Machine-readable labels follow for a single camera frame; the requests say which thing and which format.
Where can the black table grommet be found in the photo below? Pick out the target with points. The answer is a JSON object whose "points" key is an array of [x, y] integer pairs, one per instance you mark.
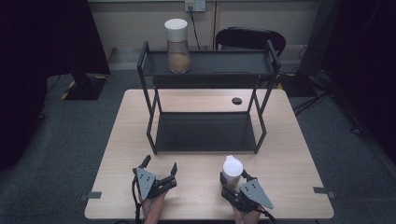
{"points": [[237, 101]]}

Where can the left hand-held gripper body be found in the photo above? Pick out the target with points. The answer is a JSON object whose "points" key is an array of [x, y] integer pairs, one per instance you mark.
{"points": [[148, 183]]}

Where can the black chair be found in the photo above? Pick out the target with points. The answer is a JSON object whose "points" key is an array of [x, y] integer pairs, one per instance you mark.
{"points": [[249, 37]]}

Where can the person's left hand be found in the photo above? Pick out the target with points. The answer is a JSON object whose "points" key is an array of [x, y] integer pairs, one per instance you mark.
{"points": [[154, 208]]}

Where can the black stand base striped tape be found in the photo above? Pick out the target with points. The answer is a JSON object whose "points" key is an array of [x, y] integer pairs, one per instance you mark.
{"points": [[85, 88]]}

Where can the white wall socket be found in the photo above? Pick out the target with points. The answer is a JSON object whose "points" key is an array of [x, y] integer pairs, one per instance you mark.
{"points": [[195, 5]]}

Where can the bottle with white flip lid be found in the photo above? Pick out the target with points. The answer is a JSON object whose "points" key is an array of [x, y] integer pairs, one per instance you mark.
{"points": [[232, 172]]}

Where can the black metal shelf rack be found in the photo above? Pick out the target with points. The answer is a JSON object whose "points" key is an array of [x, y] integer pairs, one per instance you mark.
{"points": [[205, 130]]}

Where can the black floor stand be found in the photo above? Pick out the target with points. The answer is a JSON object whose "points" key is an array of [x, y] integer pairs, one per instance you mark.
{"points": [[314, 46]]}

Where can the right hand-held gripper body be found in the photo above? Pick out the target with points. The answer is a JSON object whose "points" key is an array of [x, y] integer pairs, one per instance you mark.
{"points": [[253, 194]]}

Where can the grey table edge bracket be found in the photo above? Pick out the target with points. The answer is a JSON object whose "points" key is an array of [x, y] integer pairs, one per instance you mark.
{"points": [[322, 190], [93, 195]]}

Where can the glass jar with white cap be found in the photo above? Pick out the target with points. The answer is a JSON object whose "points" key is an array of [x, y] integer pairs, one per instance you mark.
{"points": [[177, 46]]}

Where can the person's right hand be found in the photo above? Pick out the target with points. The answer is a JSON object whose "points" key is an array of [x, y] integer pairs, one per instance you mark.
{"points": [[247, 217]]}

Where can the dark curtain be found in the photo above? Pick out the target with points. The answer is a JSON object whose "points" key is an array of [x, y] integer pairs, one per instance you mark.
{"points": [[367, 62], [37, 62]]}

